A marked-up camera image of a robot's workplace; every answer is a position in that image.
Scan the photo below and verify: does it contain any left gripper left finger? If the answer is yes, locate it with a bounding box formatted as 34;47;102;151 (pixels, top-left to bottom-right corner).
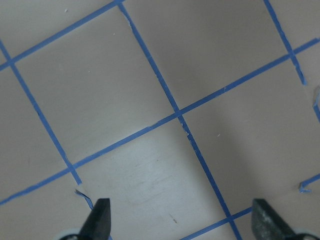
58;198;111;240

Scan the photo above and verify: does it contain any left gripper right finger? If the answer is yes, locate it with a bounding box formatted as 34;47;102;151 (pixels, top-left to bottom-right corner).
251;198;320;240

